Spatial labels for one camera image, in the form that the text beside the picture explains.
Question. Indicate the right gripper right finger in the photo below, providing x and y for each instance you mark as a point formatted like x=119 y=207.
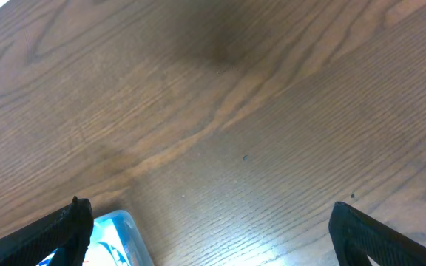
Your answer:
x=359 y=239

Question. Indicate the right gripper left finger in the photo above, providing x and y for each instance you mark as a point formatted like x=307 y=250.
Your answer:
x=65 y=233

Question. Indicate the blue Kool Fever box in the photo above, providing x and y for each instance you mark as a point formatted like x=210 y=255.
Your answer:
x=109 y=246

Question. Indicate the clear plastic container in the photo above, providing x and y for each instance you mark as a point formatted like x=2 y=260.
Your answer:
x=135 y=242

